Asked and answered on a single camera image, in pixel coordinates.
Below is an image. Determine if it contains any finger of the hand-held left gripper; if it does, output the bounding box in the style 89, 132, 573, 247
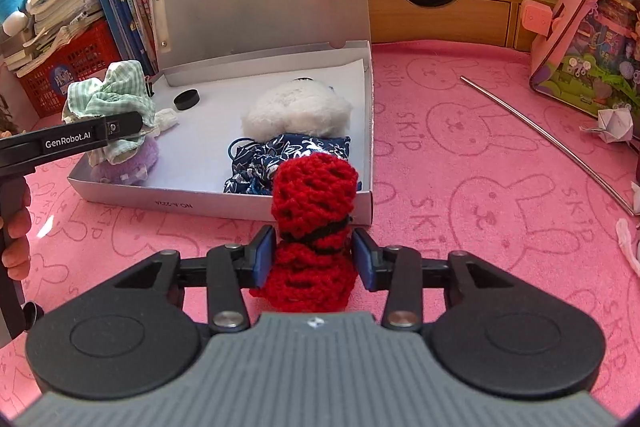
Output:
105, 111, 144, 142

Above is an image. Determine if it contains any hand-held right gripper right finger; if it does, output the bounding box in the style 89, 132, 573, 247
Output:
351, 228, 521, 334

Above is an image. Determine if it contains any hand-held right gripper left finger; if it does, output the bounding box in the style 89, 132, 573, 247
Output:
112, 226, 277, 334

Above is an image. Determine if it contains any green checked cloth scrunchie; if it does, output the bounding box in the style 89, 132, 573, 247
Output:
62, 61, 157, 166

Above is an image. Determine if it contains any purple fluffy plush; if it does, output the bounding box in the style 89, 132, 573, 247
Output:
90, 136, 160, 184

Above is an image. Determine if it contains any red crochet pouch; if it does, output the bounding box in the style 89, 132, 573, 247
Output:
249, 157, 361, 314

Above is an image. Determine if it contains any blue brocade drawstring pouch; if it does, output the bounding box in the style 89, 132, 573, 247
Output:
222, 133, 352, 196

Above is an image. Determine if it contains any white fluffy plush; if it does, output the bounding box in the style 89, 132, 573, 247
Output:
241, 79, 354, 144

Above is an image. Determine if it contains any person's left hand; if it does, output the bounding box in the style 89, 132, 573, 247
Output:
0, 193, 34, 281

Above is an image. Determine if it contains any red plastic basket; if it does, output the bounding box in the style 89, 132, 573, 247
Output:
17, 18, 124, 118

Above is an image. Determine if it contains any pink bunny-print tablecloth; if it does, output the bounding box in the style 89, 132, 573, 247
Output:
0, 39, 640, 413

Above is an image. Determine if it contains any thin metal rod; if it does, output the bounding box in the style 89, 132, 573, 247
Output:
460, 76, 637, 217

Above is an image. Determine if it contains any wooden drawer shelf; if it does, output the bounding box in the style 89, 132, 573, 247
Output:
366, 0, 559, 54

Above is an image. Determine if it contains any white origami paper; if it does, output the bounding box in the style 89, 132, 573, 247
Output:
580, 104, 635, 146

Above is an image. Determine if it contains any pink plastic clip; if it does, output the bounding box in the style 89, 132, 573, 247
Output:
517, 0, 566, 37

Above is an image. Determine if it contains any pink triangular cartoon bag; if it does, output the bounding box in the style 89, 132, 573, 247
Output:
529, 0, 640, 118

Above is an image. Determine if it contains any pink and white cord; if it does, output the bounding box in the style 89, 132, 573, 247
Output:
615, 217, 640, 279

